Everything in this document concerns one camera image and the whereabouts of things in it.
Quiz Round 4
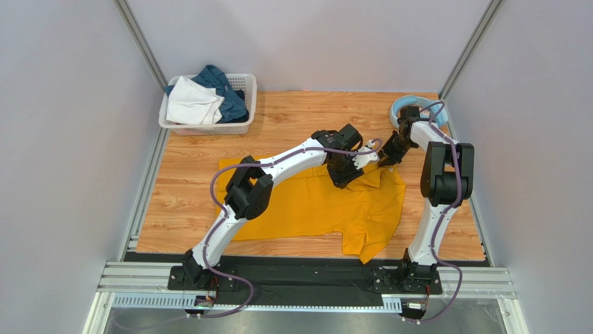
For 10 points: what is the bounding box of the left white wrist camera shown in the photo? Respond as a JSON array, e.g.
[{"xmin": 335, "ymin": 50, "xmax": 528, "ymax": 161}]
[{"xmin": 353, "ymin": 140, "xmax": 379, "ymax": 170}]

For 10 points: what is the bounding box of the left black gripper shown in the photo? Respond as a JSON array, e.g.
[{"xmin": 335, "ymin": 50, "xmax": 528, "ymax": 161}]
[{"xmin": 328, "ymin": 150, "xmax": 365, "ymax": 191}]

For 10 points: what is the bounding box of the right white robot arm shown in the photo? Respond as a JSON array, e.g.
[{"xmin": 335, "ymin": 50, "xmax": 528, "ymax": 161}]
[{"xmin": 379, "ymin": 104, "xmax": 475, "ymax": 293}]

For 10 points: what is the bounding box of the white slotted cable duct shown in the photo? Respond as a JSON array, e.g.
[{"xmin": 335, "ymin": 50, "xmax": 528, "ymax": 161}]
[{"xmin": 111, "ymin": 292, "xmax": 403, "ymax": 313}]

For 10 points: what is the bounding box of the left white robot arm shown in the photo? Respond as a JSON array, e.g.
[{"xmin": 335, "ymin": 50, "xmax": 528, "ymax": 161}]
[{"xmin": 168, "ymin": 125, "xmax": 382, "ymax": 291}]

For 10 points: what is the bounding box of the teal t shirt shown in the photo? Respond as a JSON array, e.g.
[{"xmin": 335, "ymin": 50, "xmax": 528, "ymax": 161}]
[{"xmin": 164, "ymin": 65, "xmax": 248, "ymax": 124}]

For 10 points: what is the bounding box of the aluminium frame rail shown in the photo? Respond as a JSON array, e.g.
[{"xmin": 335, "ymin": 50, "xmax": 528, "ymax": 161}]
[{"xmin": 97, "ymin": 258, "xmax": 516, "ymax": 299}]

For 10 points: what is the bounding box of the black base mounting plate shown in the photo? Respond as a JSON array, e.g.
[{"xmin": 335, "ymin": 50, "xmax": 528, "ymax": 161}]
[{"xmin": 167, "ymin": 254, "xmax": 443, "ymax": 307}]

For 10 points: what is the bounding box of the yellow t shirt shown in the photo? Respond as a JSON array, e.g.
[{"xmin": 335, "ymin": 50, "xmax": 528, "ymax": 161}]
[{"xmin": 233, "ymin": 164, "xmax": 406, "ymax": 263}]

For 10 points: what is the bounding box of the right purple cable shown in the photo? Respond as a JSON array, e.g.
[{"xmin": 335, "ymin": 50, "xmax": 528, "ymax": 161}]
[{"xmin": 400, "ymin": 100, "xmax": 464, "ymax": 324}]

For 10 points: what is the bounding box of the white t shirt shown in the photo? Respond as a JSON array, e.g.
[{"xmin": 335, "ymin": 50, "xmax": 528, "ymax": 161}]
[{"xmin": 165, "ymin": 76, "xmax": 225, "ymax": 125}]

